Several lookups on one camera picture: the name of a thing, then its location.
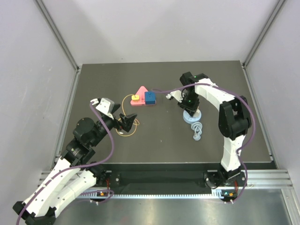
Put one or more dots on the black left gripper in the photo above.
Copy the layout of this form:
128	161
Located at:
127	122

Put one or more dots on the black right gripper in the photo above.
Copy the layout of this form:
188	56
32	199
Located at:
191	109

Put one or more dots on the round light blue power strip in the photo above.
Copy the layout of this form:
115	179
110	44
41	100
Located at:
192	119

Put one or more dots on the pink triangular power strip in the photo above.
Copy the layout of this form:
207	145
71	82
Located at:
138	99

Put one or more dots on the blue cube power socket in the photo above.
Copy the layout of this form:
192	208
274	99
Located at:
150	98

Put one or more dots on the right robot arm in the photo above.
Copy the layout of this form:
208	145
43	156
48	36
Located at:
234	120

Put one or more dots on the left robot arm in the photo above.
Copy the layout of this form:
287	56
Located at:
73	174

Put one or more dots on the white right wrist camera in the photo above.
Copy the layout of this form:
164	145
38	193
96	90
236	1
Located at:
174	96

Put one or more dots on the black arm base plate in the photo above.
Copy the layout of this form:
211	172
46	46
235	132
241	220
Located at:
202	175

